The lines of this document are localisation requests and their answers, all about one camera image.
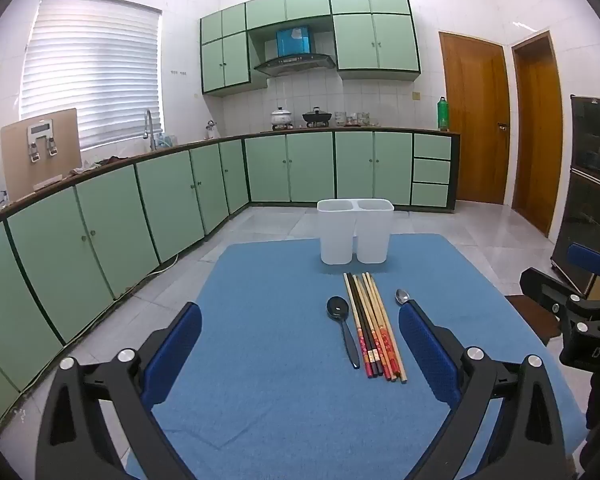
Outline blue tablecloth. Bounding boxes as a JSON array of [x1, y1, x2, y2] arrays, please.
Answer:
[[125, 233, 587, 480]]

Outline black wok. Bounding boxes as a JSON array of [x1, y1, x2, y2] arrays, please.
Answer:
[[301, 106, 334, 128]]

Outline green upper kitchen cabinets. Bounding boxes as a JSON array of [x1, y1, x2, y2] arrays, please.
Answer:
[[200, 0, 422, 97]]

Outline range hood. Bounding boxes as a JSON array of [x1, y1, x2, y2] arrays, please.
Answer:
[[253, 25, 337, 79]]

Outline brown wooden door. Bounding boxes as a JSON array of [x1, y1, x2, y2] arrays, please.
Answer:
[[438, 31, 511, 206], [510, 30, 565, 239]]

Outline black glass display cabinet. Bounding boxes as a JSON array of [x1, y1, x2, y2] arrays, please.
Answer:
[[549, 93, 600, 297]]

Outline brown wooden stool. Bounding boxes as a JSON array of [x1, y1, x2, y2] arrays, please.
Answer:
[[504, 293, 564, 346]]

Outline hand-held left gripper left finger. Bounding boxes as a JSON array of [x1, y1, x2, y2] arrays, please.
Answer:
[[35, 301, 203, 480]]

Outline green lower kitchen cabinets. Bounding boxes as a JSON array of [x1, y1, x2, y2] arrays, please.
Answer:
[[0, 129, 461, 434]]

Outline chrome sink faucet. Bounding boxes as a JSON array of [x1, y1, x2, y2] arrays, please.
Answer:
[[143, 109, 159, 152]]

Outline wooden board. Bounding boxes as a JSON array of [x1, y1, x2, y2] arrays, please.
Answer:
[[0, 108, 84, 204]]

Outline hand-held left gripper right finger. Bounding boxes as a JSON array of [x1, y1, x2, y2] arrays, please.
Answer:
[[398, 300, 567, 480]]

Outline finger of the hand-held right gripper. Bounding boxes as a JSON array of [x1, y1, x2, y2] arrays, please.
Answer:
[[566, 242, 600, 286], [520, 267, 600, 372]]

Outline white window blinds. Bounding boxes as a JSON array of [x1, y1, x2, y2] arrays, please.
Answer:
[[20, 0, 164, 151]]

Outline green kitchen cabinets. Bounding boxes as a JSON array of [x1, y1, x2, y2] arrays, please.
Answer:
[[200, 0, 422, 97], [0, 129, 461, 434]]

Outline black spoon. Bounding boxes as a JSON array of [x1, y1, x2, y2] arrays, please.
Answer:
[[326, 296, 362, 369]]

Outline white double utensil holder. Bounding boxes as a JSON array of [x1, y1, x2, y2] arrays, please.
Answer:
[[316, 198, 395, 266]]

